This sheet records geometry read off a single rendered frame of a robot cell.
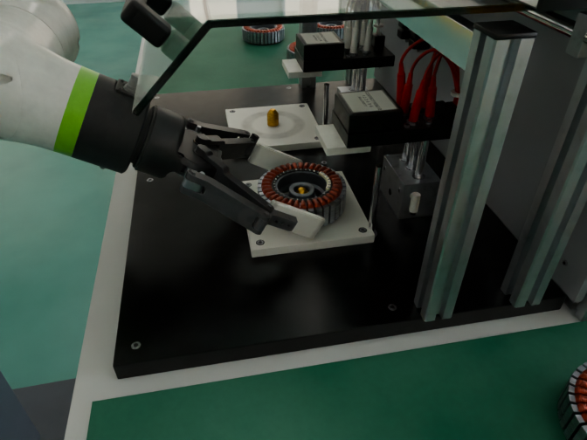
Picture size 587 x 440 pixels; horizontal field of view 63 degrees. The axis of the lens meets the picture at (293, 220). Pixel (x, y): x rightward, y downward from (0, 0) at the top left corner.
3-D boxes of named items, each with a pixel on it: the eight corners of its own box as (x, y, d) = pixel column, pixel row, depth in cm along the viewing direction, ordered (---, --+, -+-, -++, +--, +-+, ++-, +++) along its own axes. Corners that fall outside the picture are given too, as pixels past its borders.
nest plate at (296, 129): (233, 156, 75) (232, 149, 74) (225, 115, 87) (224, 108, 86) (326, 147, 77) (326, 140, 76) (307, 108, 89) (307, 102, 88)
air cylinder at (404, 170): (397, 220, 62) (403, 184, 59) (378, 188, 68) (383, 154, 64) (434, 215, 63) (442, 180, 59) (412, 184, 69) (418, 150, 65)
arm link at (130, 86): (78, 138, 56) (63, 180, 49) (108, 46, 51) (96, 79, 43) (130, 155, 59) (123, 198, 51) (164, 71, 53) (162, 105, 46)
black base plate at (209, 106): (117, 380, 46) (112, 365, 44) (148, 105, 96) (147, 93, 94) (560, 310, 53) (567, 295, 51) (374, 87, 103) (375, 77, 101)
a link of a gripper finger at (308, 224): (272, 198, 53) (272, 202, 52) (324, 216, 56) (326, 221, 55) (259, 218, 54) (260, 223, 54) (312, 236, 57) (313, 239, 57)
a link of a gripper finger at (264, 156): (247, 162, 64) (247, 160, 65) (293, 179, 67) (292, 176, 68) (258, 144, 63) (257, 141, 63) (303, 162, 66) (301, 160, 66)
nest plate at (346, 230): (252, 257, 56) (251, 250, 55) (238, 188, 68) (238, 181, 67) (374, 242, 58) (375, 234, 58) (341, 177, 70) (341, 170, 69)
